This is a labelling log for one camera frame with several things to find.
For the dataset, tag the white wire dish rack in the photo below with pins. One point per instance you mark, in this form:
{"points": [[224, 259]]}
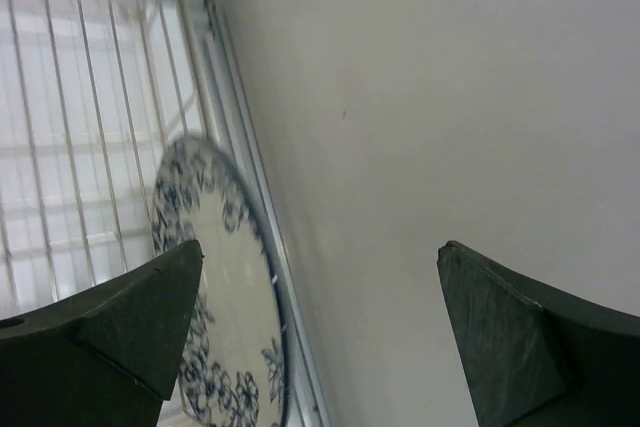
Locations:
{"points": [[92, 92]]}

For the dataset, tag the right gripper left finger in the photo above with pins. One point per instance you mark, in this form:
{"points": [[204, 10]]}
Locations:
{"points": [[108, 356]]}

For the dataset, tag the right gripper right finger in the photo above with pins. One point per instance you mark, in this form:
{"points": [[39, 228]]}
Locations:
{"points": [[534, 355]]}

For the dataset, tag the blue floral white plate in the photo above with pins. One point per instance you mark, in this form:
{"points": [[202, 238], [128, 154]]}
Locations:
{"points": [[234, 370]]}

